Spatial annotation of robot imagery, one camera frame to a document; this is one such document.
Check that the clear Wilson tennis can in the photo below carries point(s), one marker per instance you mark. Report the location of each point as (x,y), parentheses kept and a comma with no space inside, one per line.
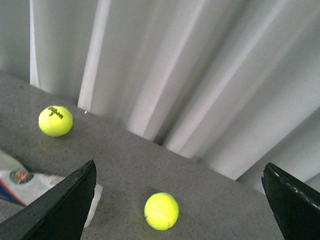
(21,186)

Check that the right yellow tennis ball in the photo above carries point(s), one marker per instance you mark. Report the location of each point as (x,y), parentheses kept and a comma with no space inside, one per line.
(161,211)

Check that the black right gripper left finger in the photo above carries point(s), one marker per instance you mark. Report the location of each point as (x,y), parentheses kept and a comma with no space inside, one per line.
(59,214)

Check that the far Wilson tennis ball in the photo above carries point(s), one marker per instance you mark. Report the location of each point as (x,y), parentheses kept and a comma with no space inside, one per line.
(55,121)

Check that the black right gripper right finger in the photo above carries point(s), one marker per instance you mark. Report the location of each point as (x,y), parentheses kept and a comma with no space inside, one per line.
(295,205)

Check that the white pleated curtain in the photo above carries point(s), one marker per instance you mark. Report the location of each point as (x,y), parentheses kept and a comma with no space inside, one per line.
(229,84)

